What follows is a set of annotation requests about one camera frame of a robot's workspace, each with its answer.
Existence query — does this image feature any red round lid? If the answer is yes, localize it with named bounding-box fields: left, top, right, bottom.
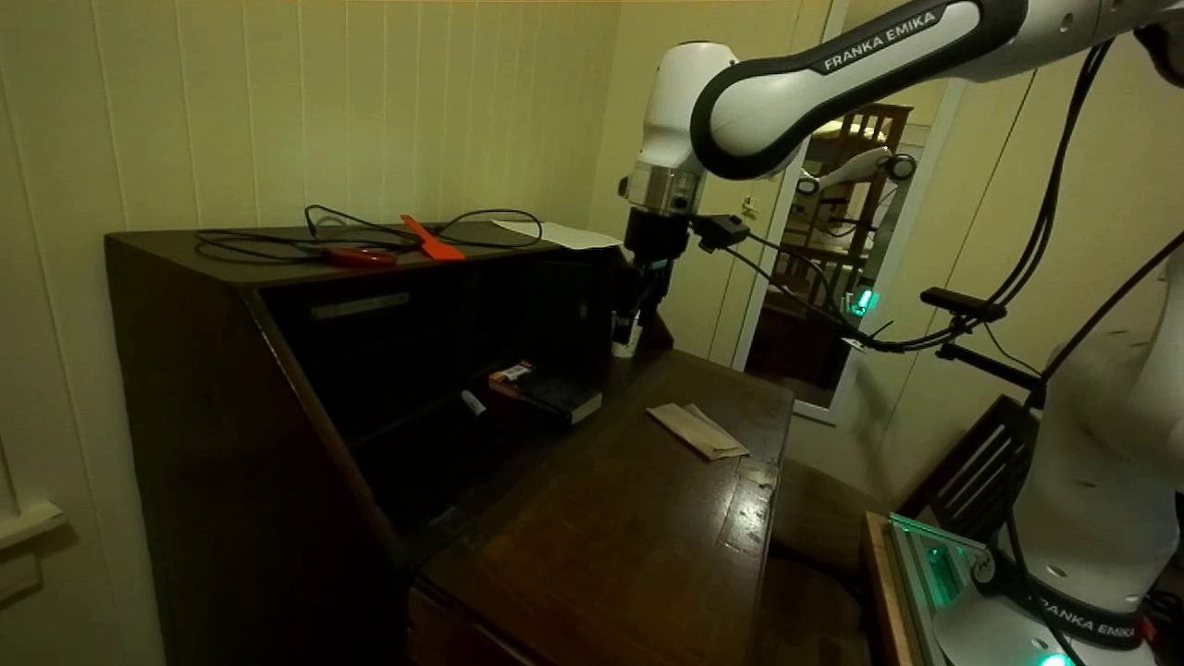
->
left=327, top=246, right=400, bottom=270

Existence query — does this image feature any dark wooden secretary desk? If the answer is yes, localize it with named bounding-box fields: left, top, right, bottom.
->
left=105, top=220, right=796, bottom=666

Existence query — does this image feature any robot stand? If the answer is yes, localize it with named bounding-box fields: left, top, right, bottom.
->
left=863, top=511, right=1184, bottom=666

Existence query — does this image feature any white framed mirror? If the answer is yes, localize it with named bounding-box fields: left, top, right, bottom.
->
left=731, top=0, right=968, bottom=428

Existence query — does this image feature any dark wooden chair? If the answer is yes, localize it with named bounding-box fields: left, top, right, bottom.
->
left=895, top=395, right=1042, bottom=558

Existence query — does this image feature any brown paper envelope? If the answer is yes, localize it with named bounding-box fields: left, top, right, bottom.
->
left=645, top=401, right=751, bottom=462

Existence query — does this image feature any camera on mount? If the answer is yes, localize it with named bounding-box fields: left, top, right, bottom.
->
left=919, top=286, right=1046, bottom=395

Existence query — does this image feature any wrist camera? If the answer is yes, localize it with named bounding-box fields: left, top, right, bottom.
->
left=691, top=214, right=751, bottom=253

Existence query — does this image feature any orange spatula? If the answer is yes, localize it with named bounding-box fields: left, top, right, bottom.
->
left=400, top=214, right=467, bottom=263

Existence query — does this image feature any black book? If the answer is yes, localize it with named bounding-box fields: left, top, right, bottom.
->
left=516, top=370, right=605, bottom=426

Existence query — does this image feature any black cable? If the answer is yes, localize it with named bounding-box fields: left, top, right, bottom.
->
left=193, top=204, right=545, bottom=265

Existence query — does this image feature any white paper sheet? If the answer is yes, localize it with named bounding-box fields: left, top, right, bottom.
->
left=489, top=218, right=623, bottom=252

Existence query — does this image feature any white coffee cup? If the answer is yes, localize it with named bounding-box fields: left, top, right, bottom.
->
left=610, top=313, right=644, bottom=360

